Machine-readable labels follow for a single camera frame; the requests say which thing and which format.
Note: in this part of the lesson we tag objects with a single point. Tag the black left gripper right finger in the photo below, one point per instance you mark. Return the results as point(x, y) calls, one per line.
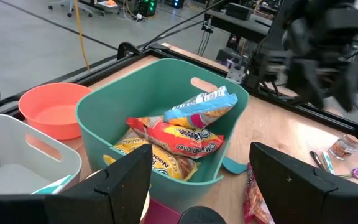
point(297, 193)

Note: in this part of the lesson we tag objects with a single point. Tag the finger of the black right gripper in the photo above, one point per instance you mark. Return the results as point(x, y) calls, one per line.
point(348, 84)
point(304, 77)

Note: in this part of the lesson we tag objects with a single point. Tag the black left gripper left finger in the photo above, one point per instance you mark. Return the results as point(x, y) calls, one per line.
point(73, 205)

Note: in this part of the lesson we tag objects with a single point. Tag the dark metal spoon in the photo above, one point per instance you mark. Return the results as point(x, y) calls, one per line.
point(316, 159)

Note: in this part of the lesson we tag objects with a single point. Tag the teal silicone spoon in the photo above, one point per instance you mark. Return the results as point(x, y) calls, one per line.
point(235, 166)

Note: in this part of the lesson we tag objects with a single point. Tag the purple label jar black lid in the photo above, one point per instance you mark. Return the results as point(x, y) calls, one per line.
point(200, 216)

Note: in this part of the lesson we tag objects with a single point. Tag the yellow ramen noodle pack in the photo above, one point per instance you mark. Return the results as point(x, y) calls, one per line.
point(163, 161)

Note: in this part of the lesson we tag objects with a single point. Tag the blue ramen noodle pack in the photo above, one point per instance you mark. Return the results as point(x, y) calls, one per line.
point(200, 107)

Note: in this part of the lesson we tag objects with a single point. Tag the orange ramen noodle pack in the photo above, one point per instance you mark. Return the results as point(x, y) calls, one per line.
point(179, 140)

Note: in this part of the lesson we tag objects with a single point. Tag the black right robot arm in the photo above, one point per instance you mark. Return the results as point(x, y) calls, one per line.
point(269, 62)

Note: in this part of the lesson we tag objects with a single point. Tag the black desk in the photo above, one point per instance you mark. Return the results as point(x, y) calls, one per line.
point(244, 26)

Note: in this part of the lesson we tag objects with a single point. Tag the light grey plastic bin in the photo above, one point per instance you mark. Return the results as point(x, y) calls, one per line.
point(11, 149)

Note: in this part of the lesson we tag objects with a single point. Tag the red plastic tray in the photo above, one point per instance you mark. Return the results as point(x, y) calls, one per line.
point(163, 214)

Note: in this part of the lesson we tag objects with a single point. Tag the orange plastic bowl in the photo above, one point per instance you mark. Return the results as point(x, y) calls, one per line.
point(54, 109)

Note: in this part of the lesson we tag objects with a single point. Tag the teal plastic bin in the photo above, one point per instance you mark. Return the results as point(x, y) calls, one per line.
point(120, 102)

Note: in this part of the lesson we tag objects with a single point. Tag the computer tower blue lights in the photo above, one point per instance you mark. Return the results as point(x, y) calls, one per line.
point(177, 3)

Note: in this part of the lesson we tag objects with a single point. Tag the computer tower green lights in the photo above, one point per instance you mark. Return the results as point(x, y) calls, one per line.
point(148, 4)

